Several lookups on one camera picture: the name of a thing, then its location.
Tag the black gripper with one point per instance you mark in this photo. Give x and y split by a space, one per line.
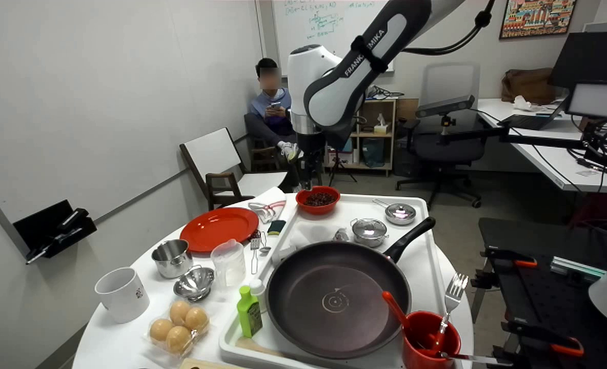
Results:
311 150

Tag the white cloth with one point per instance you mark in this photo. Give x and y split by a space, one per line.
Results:
315 230

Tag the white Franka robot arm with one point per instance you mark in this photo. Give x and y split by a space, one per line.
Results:
311 74

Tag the black frying pan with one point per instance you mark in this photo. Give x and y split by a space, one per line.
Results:
332 299

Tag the red bowl of beans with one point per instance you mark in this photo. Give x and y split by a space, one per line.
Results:
318 200

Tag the white red-striped towel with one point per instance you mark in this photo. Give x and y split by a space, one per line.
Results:
268 200

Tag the white tray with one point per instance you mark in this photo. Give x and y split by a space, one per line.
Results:
361 206

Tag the small dark rectangular block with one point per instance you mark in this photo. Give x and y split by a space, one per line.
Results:
278 227

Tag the small grey round object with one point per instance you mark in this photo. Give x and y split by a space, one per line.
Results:
342 235

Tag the wooden shelf unit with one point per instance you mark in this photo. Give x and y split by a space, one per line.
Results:
378 133

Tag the seated person blue top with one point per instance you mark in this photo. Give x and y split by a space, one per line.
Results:
270 103

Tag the flat steel lid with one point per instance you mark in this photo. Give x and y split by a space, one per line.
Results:
400 214

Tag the white folding chair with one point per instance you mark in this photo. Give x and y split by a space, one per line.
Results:
214 155

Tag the red plate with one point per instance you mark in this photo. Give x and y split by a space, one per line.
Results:
218 230

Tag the small cardboard box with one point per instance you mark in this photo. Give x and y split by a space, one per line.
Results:
407 110

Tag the clear glass cup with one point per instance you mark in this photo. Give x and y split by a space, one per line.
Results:
229 267

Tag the grey black office chair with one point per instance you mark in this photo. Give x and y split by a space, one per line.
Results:
448 136

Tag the green bottle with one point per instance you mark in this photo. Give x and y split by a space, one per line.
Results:
252 314

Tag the small steel bowl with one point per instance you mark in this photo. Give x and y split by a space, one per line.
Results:
194 283

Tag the steel cup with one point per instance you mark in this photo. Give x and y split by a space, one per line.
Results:
172 258

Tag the metal fork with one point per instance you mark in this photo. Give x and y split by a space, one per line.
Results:
455 289

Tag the brown egg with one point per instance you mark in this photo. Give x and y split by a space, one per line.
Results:
179 313
161 329
179 339
198 319

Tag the red cup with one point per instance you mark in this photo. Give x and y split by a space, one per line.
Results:
427 341

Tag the black orange clamp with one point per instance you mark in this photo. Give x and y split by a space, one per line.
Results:
543 339
516 258

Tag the white mug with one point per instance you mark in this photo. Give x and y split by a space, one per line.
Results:
119 294

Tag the black laptop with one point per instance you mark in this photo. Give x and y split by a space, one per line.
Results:
531 121

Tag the brown bag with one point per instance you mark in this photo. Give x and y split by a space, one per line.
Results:
530 85

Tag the white desk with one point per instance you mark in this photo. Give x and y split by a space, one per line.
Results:
563 161

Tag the black robot bench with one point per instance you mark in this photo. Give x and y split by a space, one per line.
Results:
557 299

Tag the colourful framed poster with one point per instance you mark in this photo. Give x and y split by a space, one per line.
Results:
536 18

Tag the light teal bar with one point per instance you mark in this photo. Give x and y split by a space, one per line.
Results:
577 267

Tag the black computer monitor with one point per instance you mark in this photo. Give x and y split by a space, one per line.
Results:
594 62

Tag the large wall whiteboard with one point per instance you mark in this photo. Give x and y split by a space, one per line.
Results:
317 33

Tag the black box on wall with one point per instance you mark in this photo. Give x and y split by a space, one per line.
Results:
51 228

